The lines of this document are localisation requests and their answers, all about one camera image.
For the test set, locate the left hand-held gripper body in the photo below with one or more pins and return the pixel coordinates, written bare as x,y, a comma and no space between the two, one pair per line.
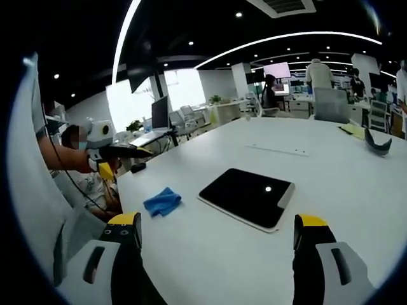
97,135

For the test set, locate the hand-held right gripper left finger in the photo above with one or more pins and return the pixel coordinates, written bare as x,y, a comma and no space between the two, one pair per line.
125,254

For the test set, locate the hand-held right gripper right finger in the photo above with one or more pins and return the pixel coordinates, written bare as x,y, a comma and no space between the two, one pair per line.
313,254

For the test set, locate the blue cleaning cloth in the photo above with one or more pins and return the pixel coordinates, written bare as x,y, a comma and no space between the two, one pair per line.
162,201

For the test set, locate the black tablet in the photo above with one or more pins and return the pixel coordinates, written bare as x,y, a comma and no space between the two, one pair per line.
245,197

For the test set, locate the small black object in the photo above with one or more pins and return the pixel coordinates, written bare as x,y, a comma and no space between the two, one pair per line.
138,168

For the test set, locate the green potted plant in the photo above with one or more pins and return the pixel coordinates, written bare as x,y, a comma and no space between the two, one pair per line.
215,99
134,126

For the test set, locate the yellow object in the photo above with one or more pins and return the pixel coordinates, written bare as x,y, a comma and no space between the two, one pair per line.
105,171

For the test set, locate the black computer monitor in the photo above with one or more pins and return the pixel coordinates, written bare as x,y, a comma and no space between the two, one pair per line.
160,112

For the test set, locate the white office chair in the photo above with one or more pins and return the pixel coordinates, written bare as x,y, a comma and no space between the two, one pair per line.
187,116
379,114
260,105

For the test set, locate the black hanging panel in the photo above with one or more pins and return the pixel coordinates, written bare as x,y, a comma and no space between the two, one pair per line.
136,74

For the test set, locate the person's white clothing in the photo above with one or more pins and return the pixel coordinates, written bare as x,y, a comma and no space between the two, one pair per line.
35,190

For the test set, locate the dark curved object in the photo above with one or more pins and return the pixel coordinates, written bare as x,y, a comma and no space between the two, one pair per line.
376,147

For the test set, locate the yellow notepad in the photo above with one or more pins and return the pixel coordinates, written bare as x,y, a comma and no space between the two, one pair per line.
352,131

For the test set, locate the ceiling air vent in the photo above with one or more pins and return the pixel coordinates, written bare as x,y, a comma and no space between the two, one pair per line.
287,6

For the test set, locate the pink wall screen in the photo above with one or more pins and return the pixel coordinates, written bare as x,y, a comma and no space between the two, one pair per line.
277,70

